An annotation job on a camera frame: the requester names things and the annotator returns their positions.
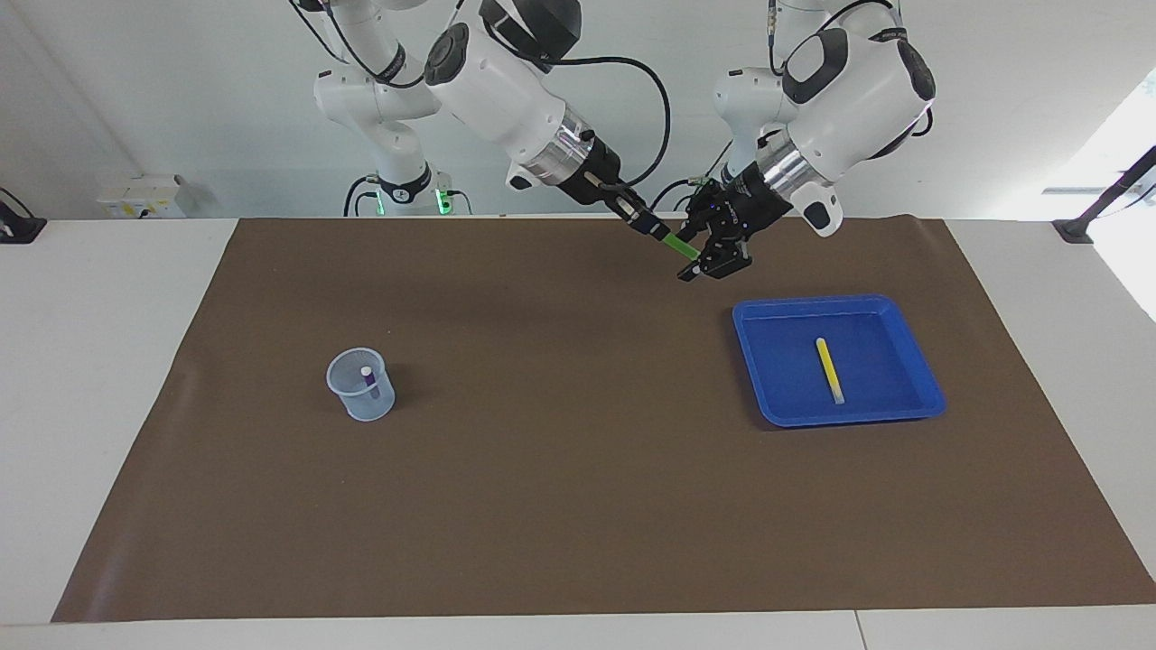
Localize yellow highlighter pen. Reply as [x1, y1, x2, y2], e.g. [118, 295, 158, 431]
[816, 337, 846, 405]

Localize blue plastic tray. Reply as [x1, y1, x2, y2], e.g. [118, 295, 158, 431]
[732, 294, 947, 429]

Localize brown table mat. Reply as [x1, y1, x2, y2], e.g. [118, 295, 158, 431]
[50, 215, 1156, 624]

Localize translucent blue plastic cup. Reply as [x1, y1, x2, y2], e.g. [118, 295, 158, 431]
[325, 348, 396, 423]

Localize black table clamp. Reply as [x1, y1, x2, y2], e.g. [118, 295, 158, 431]
[0, 187, 48, 245]

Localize black base cable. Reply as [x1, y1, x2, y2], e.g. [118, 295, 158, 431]
[343, 176, 380, 218]
[650, 140, 734, 213]

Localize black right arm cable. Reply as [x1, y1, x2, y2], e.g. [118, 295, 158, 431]
[542, 56, 672, 190]

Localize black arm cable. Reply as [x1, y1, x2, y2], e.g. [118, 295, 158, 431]
[542, 56, 672, 190]
[766, 0, 934, 138]

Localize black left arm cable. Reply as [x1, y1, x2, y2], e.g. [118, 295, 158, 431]
[766, 0, 934, 138]

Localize black camera stand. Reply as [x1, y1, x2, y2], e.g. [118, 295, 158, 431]
[1052, 144, 1156, 245]

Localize white wall socket box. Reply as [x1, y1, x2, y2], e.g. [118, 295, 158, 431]
[97, 175, 188, 220]

